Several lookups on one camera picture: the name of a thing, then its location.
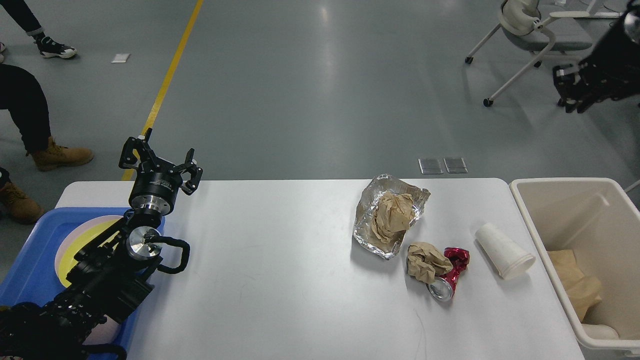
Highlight crushed red soda can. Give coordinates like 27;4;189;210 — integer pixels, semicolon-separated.
427;247;470;302

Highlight white grey office chair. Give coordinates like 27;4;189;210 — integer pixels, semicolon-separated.
464;0;622;108

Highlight blue plastic tray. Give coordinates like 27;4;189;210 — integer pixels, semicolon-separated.
0;207;165;360

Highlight walking person dark trousers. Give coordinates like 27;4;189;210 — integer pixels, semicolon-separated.
0;0;77;59

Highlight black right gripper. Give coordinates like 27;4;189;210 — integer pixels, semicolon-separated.
552;22;640;114

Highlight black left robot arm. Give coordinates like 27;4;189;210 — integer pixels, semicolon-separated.
1;128;203;360

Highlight seated person in black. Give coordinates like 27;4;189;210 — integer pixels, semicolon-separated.
0;64;51;156

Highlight brown paper bag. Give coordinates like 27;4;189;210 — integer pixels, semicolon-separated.
547;249;602;322

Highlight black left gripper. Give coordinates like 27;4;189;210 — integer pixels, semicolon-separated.
118;127;204;215

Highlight pink mug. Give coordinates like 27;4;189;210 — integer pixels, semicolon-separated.
83;316;121;346

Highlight tan boot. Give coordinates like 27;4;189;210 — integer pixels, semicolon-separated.
0;182;45;224
26;136;95;172

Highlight yellow plate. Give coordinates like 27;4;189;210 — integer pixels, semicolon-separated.
56;219;126;290

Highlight crumpled brown paper on foil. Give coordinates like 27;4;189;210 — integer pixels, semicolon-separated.
371;191;416;244

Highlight metal floor socket plate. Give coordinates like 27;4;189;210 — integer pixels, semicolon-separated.
418;158;444;175

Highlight brown paper ball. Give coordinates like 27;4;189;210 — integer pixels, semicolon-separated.
406;242;454;285

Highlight beige plastic bin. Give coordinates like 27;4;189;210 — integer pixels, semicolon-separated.
510;177;640;360

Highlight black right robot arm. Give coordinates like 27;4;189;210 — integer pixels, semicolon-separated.
552;0;640;114

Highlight pink plate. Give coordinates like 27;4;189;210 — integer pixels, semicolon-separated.
54;215;122;287

